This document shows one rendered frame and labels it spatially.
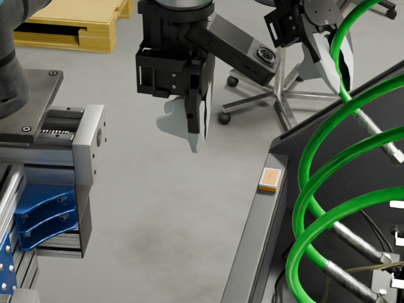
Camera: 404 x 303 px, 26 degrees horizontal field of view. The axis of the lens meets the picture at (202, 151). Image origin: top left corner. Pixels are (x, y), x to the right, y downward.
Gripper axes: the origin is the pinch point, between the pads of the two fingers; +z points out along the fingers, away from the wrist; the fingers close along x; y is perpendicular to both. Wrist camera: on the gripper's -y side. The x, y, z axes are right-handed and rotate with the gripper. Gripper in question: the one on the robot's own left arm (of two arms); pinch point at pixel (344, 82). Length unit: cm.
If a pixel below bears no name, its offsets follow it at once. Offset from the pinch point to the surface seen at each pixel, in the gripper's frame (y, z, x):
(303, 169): -4.0, 10.8, 18.6
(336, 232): -1.3, 19.8, 13.8
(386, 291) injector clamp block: 4.3, 30.3, 2.2
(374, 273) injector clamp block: 6.6, 27.5, 0.6
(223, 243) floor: 137, 16, -84
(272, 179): 26.9, 8.6, -6.2
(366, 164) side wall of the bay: 20.2, 11.3, -22.7
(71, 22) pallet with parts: 223, -97, -117
